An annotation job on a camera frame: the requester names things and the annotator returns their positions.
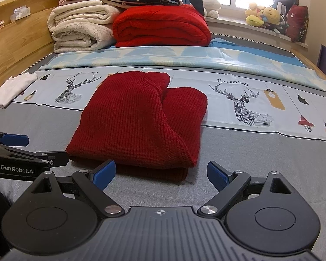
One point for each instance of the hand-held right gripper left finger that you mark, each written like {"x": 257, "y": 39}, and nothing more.
{"x": 104, "y": 175}

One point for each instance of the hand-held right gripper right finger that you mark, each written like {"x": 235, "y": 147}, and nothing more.
{"x": 218, "y": 176}

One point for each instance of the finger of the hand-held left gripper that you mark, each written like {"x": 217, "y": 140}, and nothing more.
{"x": 43, "y": 157}
{"x": 16, "y": 140}

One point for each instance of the red knit sweater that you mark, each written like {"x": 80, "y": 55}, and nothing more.
{"x": 130, "y": 114}

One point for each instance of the grey printed bed sheet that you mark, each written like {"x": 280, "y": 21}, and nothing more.
{"x": 260, "y": 163}

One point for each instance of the small white cloth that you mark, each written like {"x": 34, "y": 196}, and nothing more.
{"x": 13, "y": 88}

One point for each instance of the light blue patterned blanket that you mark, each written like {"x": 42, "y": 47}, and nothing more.
{"x": 179, "y": 55}

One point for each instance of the cream smooth folded blanket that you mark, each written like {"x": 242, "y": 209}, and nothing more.
{"x": 81, "y": 13}

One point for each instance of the white windowsill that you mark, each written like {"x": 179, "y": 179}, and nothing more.
{"x": 247, "y": 31}

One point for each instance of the folded red blanket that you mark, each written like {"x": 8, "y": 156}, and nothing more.
{"x": 163, "y": 27}

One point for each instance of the yellow duck plush toy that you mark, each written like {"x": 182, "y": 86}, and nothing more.
{"x": 254, "y": 16}

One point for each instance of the yellow round-faced plush toy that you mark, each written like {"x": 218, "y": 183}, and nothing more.
{"x": 271, "y": 16}

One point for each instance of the white plush toy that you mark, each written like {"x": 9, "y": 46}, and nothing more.
{"x": 212, "y": 5}

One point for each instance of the dark red cushion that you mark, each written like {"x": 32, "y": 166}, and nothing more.
{"x": 298, "y": 24}

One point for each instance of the wooden bed frame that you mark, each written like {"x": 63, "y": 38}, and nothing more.
{"x": 16, "y": 46}

